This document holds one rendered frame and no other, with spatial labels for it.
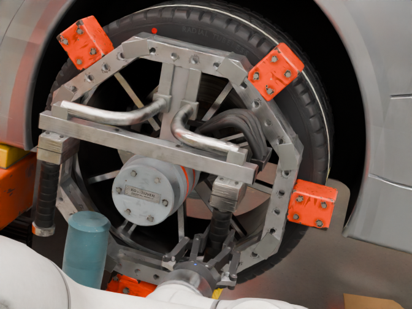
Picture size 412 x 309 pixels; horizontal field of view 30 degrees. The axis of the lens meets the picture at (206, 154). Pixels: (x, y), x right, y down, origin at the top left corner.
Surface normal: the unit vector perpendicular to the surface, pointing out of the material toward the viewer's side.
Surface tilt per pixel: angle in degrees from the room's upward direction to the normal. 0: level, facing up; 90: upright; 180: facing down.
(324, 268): 0
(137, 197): 90
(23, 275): 56
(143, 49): 90
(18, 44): 90
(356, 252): 0
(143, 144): 90
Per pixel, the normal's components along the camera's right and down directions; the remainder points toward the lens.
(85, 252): 0.09, 0.33
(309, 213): -0.25, 0.30
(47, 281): 0.94, -0.31
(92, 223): 0.18, -0.92
